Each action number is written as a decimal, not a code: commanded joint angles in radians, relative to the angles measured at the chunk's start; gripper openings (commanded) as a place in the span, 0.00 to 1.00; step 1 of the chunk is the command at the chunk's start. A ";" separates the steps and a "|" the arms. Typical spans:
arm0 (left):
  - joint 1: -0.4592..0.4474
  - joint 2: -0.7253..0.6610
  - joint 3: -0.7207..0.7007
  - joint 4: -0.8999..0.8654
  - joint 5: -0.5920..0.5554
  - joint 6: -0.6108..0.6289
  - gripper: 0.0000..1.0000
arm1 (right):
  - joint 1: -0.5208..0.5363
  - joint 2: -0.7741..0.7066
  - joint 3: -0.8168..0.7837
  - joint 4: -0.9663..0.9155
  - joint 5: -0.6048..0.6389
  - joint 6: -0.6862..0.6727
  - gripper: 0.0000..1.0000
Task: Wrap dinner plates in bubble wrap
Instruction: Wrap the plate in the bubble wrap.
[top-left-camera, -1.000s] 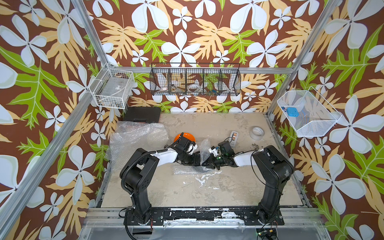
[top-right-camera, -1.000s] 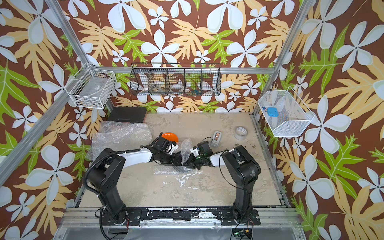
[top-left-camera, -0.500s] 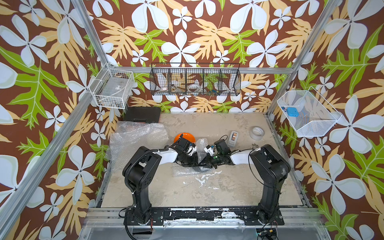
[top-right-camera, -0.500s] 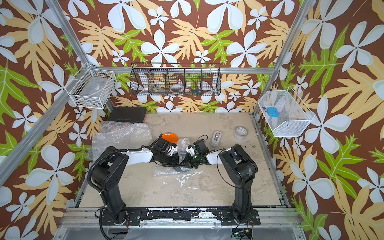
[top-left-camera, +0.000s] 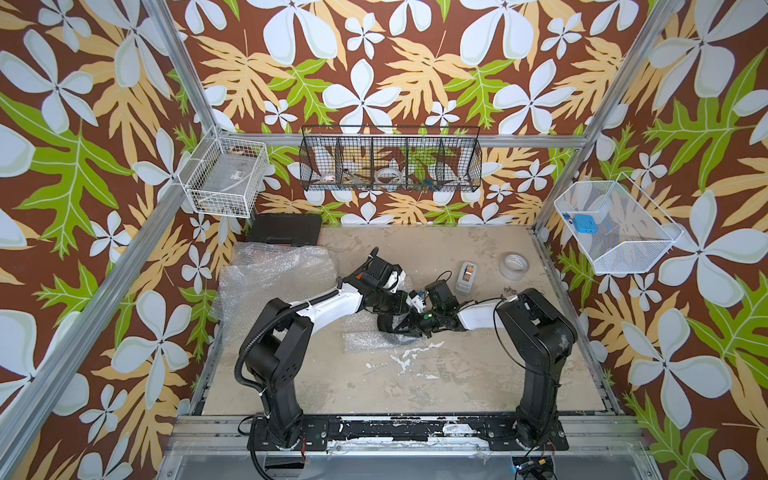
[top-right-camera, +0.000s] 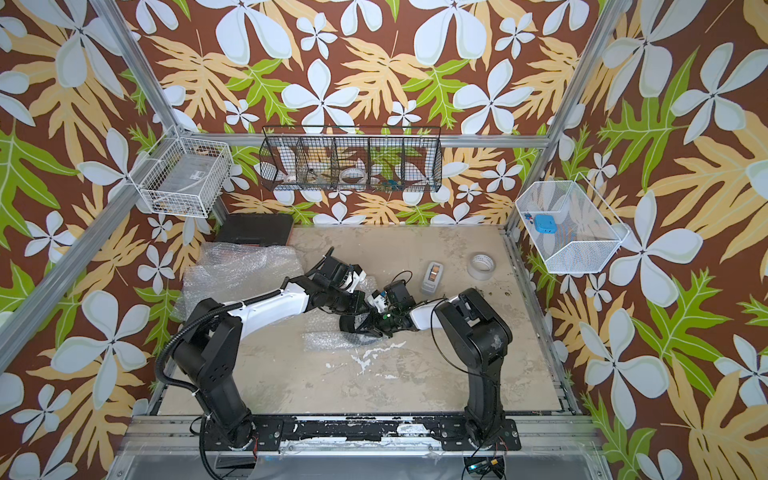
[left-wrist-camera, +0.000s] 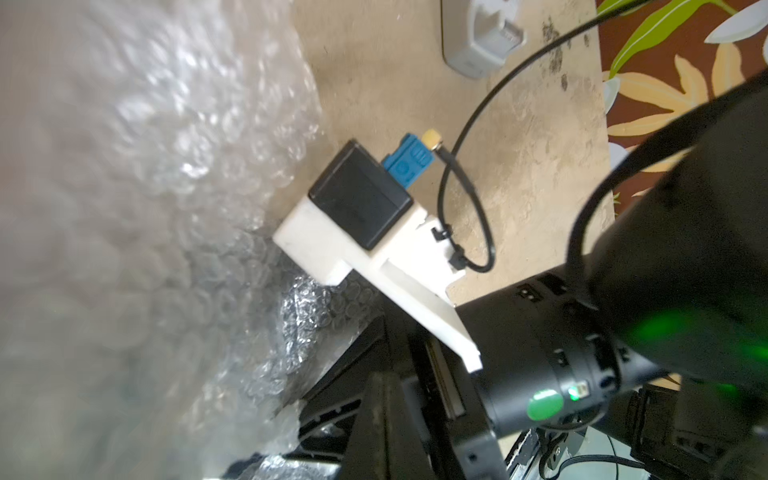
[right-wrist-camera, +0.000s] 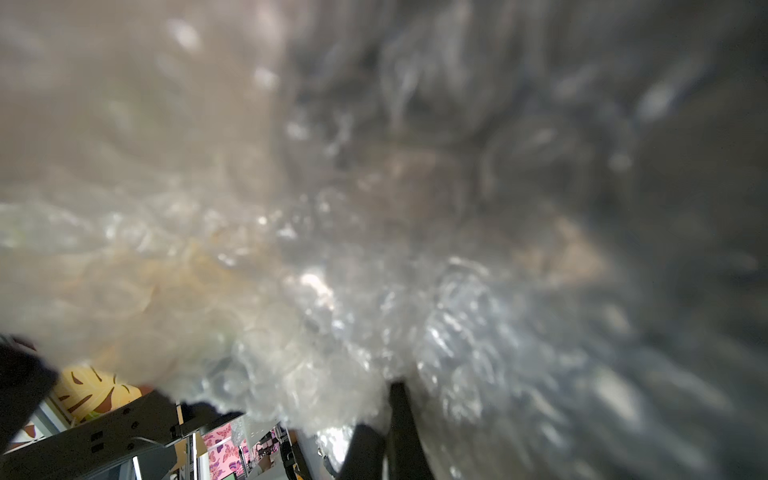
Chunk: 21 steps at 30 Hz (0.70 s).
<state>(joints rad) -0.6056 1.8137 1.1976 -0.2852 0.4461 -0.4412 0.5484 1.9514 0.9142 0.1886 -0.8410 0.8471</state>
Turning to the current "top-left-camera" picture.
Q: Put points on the white wire basket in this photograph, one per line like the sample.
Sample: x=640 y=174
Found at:
x=223 y=175
x=634 y=231

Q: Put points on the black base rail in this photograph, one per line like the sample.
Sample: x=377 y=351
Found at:
x=316 y=432

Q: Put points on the black wire basket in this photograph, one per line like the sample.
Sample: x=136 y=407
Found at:
x=390 y=158

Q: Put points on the black plastic case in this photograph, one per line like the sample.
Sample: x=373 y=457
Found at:
x=294 y=230

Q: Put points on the blue small object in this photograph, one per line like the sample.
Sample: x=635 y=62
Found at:
x=585 y=224

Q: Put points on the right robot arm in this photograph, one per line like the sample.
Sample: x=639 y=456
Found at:
x=542 y=336

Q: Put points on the white wire basket left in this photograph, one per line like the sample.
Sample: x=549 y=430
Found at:
x=223 y=175

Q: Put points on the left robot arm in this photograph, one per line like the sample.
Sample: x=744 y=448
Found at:
x=274 y=349

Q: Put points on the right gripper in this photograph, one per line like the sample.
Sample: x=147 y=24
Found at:
x=410 y=319

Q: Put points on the clear tape roll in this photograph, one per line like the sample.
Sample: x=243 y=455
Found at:
x=514 y=267

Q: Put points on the white wire basket right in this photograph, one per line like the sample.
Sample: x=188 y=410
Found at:
x=634 y=231

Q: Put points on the bubble wrap pile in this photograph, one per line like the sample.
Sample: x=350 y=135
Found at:
x=260 y=272

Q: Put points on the grey tape dispenser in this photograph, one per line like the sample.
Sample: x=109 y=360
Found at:
x=466 y=278

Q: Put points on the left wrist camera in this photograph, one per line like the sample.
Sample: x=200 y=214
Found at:
x=395 y=282

